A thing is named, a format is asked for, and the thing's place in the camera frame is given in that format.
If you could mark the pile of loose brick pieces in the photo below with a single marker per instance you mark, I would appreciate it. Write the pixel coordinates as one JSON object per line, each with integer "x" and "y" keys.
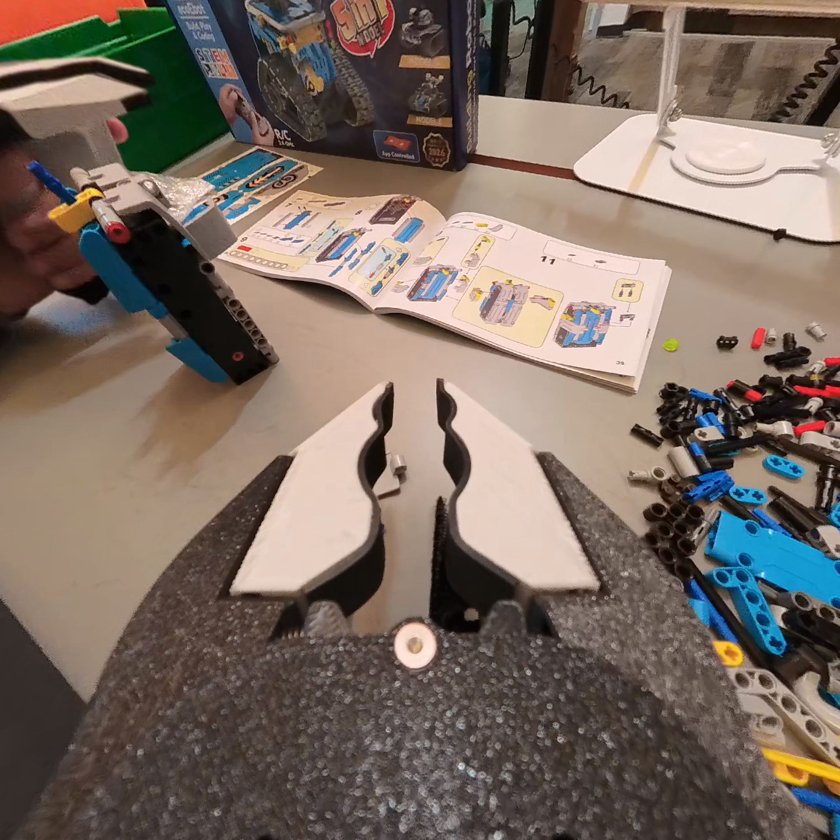
{"x": 754, "y": 551}

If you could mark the grey desk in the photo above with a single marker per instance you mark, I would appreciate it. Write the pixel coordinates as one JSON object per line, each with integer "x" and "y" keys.
{"x": 131, "y": 492}

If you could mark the blue sticker sheet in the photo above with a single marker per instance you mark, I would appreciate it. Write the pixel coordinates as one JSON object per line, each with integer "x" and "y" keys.
{"x": 256, "y": 177}

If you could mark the orange plastic bin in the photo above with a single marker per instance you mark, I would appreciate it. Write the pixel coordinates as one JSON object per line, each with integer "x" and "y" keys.
{"x": 59, "y": 16}

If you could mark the blue and black brick model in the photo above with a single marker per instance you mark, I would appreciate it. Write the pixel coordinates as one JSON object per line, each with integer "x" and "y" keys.
{"x": 177, "y": 289}

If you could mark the person's left hand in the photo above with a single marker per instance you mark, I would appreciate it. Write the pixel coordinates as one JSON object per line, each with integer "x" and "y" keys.
{"x": 33, "y": 243}

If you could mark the clear plastic bag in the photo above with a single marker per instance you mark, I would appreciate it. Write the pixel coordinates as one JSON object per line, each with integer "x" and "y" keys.
{"x": 177, "y": 190}

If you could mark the green plastic bin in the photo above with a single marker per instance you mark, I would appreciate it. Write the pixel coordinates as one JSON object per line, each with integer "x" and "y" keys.
{"x": 177, "y": 98}

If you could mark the blue toy robot box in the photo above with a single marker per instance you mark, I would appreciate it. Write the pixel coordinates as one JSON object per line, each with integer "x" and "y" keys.
{"x": 341, "y": 79}

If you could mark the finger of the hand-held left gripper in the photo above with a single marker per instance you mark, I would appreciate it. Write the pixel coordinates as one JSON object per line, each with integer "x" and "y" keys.
{"x": 213, "y": 229}
{"x": 59, "y": 105}

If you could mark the white stand base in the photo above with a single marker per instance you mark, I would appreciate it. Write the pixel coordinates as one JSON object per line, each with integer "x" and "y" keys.
{"x": 623, "y": 157}

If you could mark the open instruction booklet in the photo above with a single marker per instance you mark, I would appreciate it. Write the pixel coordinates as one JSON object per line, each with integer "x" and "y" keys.
{"x": 459, "y": 282}

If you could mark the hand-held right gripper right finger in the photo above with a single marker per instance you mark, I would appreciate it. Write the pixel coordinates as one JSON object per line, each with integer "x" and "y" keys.
{"x": 518, "y": 525}

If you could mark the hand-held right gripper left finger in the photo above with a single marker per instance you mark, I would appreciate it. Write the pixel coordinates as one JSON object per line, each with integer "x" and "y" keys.
{"x": 308, "y": 512}

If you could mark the wooden post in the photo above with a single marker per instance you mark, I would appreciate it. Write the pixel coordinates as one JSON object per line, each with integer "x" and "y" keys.
{"x": 562, "y": 46}

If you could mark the small grey brick piece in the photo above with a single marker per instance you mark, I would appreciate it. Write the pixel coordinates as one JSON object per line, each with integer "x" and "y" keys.
{"x": 396, "y": 467}

